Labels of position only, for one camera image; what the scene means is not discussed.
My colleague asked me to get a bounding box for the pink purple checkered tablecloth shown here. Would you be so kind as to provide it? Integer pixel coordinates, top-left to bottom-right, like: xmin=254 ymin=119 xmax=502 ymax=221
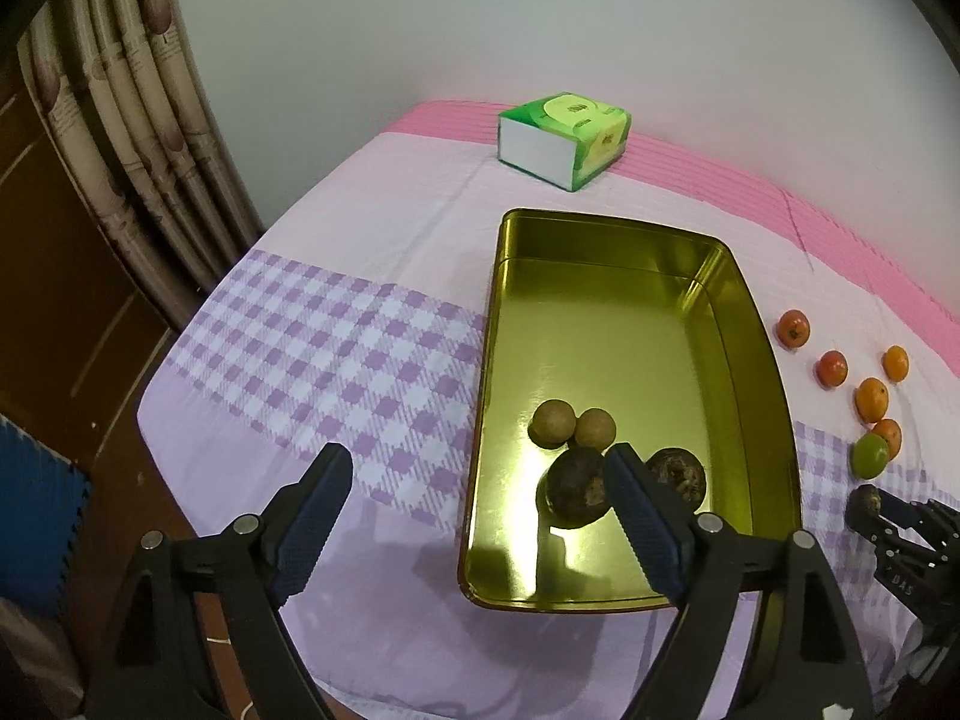
xmin=139 ymin=103 xmax=958 ymax=718

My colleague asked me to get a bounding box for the orange mandarin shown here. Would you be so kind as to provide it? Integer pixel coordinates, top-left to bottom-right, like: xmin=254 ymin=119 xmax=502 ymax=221
xmin=854 ymin=377 xmax=890 ymax=424
xmin=872 ymin=418 xmax=903 ymax=460

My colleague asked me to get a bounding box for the green tomato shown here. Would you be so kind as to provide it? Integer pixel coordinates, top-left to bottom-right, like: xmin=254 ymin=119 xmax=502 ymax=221
xmin=850 ymin=433 xmax=890 ymax=479

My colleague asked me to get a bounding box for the red cherry tomato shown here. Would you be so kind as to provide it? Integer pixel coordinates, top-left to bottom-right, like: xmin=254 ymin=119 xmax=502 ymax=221
xmin=814 ymin=349 xmax=850 ymax=388
xmin=776 ymin=309 xmax=812 ymax=349

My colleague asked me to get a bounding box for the brown wooden door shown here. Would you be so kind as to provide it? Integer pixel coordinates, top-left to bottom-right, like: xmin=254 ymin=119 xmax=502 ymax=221
xmin=2 ymin=57 xmax=192 ymax=673

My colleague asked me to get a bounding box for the maroon gold toffee tin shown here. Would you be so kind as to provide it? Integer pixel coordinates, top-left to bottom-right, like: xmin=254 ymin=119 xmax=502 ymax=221
xmin=459 ymin=210 xmax=800 ymax=613

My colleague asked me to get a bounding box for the small round orange kumquat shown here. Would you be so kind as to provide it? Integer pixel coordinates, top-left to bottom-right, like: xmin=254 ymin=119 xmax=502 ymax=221
xmin=882 ymin=344 xmax=910 ymax=383

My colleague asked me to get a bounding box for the large dark passion fruit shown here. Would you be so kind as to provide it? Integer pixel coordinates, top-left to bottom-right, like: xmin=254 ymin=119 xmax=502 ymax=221
xmin=844 ymin=484 xmax=884 ymax=538

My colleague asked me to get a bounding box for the beige patterned curtain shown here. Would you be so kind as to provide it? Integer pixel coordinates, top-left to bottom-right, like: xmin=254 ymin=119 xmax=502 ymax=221
xmin=16 ymin=0 xmax=263 ymax=328

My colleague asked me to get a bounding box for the green tissue pack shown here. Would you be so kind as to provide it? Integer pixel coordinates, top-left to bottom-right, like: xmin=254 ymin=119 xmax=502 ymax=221
xmin=496 ymin=93 xmax=631 ymax=192

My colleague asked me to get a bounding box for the dark brown passion fruit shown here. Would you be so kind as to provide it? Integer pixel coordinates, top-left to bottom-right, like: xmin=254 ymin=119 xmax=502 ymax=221
xmin=646 ymin=447 xmax=706 ymax=511

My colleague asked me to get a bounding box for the blue foam mat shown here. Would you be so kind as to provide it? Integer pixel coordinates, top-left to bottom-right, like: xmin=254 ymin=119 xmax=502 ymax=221
xmin=0 ymin=418 xmax=91 ymax=616

